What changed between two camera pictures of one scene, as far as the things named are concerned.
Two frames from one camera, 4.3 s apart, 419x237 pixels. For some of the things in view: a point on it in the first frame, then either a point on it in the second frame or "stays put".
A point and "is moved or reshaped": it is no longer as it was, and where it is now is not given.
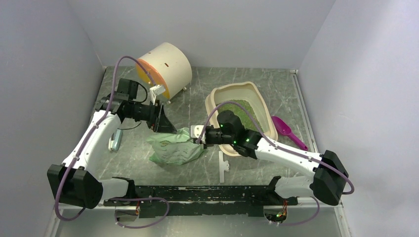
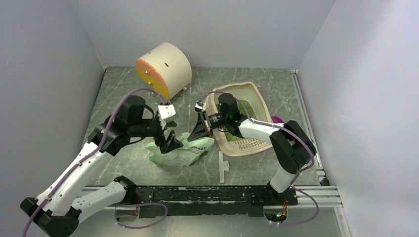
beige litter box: [249, 92] stays put
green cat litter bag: [174, 148] is moved or reshaped
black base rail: [201, 201] stays put
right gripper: [207, 140] → [200, 130]
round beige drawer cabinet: [169, 66] stays put
